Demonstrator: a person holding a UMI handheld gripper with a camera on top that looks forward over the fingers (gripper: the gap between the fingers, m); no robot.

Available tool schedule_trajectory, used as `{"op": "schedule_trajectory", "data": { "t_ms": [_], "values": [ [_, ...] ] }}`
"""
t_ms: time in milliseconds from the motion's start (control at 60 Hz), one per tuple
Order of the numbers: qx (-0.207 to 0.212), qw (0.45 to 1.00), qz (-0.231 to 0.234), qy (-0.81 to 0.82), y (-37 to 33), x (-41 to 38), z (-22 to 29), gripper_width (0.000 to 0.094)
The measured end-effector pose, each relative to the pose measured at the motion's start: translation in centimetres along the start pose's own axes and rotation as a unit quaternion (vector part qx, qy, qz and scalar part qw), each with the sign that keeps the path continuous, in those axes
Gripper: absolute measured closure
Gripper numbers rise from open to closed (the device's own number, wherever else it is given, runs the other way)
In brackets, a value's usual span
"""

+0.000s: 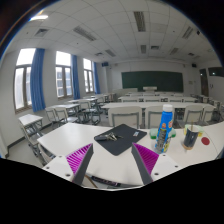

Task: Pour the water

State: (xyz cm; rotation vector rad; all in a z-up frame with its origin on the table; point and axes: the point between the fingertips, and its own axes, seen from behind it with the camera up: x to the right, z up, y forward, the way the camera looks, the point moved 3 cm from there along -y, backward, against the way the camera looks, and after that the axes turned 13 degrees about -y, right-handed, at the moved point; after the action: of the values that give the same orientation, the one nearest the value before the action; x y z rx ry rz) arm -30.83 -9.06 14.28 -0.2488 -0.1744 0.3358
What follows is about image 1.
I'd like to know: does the small label on mat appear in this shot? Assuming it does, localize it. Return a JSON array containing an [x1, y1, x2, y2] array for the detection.
[[133, 131, 139, 137]]

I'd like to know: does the blue curtain middle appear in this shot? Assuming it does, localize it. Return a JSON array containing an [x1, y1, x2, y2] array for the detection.
[[71, 55, 80, 99]]

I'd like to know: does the bunch of keys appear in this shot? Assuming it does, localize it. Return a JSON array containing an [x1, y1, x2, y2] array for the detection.
[[95, 132, 120, 141]]

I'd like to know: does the black mouse pad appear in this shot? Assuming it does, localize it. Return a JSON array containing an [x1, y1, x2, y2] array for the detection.
[[94, 124, 147, 156]]

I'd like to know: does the white chair right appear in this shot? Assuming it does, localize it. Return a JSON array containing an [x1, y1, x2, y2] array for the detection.
[[182, 104, 203, 125]]

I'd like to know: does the small white desk left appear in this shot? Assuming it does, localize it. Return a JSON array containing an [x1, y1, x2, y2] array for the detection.
[[18, 114, 43, 136]]

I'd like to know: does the green chalkboard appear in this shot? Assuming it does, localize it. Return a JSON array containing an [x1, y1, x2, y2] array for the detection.
[[121, 71, 183, 92]]

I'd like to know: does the dark cup with stick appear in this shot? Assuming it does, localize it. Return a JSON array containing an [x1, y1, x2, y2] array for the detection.
[[183, 124, 199, 150]]

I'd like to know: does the blue curtain left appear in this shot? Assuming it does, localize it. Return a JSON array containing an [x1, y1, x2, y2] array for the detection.
[[30, 48, 45, 112]]

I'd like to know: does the right window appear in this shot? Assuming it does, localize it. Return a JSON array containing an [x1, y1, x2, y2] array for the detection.
[[83, 58, 94, 93]]

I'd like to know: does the dark pen on table edge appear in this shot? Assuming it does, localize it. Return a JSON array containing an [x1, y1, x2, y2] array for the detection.
[[91, 176, 121, 187]]

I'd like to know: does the window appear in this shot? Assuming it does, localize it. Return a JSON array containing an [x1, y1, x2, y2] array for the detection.
[[83, 58, 94, 93], [55, 51, 72, 98], [14, 48, 36, 111]]

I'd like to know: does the blue curtain right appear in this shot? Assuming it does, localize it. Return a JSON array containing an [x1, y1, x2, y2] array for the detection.
[[93, 62, 100, 94]]

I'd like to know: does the green container behind bottle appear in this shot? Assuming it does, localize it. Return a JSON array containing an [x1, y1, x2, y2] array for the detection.
[[149, 128, 176, 139]]

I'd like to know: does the white desk by windows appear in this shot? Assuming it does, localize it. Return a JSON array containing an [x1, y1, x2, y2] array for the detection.
[[51, 104, 79, 124]]

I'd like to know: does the blue curtain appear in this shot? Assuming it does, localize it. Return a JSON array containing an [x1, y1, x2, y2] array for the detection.
[[71, 55, 80, 99], [93, 62, 100, 94], [30, 48, 45, 112]]

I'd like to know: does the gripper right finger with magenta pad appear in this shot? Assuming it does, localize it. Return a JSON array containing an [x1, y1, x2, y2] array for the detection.
[[131, 143, 159, 185]]

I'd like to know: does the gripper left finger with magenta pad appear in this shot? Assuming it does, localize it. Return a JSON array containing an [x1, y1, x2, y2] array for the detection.
[[66, 144, 93, 185]]

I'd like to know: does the long white desk row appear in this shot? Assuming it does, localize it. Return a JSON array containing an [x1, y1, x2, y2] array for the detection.
[[102, 102, 215, 110]]

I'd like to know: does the red round sticker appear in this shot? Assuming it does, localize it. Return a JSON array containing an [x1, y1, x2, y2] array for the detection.
[[201, 137, 210, 145]]

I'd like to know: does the white chair centre left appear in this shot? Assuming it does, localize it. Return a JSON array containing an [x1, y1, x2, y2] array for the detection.
[[108, 106, 142, 128]]

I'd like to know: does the yellow green cup behind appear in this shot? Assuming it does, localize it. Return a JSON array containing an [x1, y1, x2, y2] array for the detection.
[[184, 124, 204, 137]]

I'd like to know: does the blue plastic bottle white cap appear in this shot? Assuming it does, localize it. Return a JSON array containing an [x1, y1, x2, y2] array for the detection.
[[155, 104, 173, 154]]

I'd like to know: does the white chair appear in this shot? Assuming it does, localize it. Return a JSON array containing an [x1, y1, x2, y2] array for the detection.
[[108, 106, 142, 128], [145, 106, 163, 129], [182, 104, 203, 125]]

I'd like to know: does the left window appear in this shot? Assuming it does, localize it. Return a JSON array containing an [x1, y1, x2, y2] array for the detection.
[[14, 48, 36, 111]]

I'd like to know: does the middle window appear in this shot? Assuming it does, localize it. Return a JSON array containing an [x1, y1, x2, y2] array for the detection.
[[55, 51, 72, 98]]

